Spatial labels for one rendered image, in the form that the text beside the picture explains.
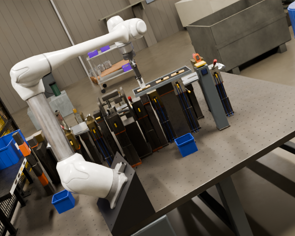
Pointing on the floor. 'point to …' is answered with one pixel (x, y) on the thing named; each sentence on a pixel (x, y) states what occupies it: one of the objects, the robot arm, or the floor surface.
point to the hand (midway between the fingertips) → (141, 82)
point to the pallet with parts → (106, 69)
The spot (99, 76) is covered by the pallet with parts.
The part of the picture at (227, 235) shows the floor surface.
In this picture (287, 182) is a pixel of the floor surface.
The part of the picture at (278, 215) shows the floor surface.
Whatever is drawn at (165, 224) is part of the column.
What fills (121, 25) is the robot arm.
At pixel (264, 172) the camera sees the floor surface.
